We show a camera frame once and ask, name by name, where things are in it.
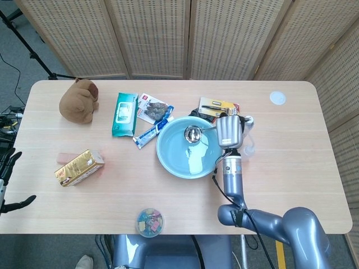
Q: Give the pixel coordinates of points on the blue white toothpaste tube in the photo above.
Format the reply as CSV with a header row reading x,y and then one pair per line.
x,y
151,133

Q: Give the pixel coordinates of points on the brown plush toy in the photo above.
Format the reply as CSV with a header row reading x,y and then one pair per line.
x,y
80,102

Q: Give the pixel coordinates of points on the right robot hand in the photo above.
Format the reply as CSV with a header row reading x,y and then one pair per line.
x,y
230,131

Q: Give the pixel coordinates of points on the white round table cap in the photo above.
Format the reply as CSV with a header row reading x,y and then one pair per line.
x,y
278,98

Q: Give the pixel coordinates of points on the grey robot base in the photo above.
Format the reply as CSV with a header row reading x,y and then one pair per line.
x,y
172,252

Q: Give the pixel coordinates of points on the clear plastic bottle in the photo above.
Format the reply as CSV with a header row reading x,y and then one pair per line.
x,y
249,124

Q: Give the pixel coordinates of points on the white shoe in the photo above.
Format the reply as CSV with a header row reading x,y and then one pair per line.
x,y
84,263

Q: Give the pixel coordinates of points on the pink eraser block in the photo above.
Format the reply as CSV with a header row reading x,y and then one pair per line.
x,y
65,157

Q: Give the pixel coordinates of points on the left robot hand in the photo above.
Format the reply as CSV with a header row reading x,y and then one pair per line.
x,y
7,179

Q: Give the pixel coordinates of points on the tub of coloured binder clips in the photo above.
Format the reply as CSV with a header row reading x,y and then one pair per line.
x,y
150,222

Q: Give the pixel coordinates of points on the small clear squeeze bottle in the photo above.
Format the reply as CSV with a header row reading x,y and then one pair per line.
x,y
249,151

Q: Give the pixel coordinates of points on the gold foil box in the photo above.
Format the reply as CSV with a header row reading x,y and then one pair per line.
x,y
80,168

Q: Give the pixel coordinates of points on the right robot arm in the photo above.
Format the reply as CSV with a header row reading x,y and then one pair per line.
x,y
261,213

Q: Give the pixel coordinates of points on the green wet wipes pack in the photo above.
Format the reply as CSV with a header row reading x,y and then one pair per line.
x,y
124,115

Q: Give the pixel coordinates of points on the light blue bowl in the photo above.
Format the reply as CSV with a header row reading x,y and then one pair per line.
x,y
185,151

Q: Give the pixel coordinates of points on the black flat pack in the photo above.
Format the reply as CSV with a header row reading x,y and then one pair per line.
x,y
200,114

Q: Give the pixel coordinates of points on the woven folding screen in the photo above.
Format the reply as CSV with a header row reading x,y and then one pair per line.
x,y
196,39

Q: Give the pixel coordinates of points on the yellow carded razor pack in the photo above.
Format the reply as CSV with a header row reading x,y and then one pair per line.
x,y
213,106

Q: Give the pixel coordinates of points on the metal ladle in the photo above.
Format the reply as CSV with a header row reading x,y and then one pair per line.
x,y
193,133

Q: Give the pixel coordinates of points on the black tripod stand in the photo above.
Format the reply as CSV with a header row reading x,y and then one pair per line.
x,y
31,50

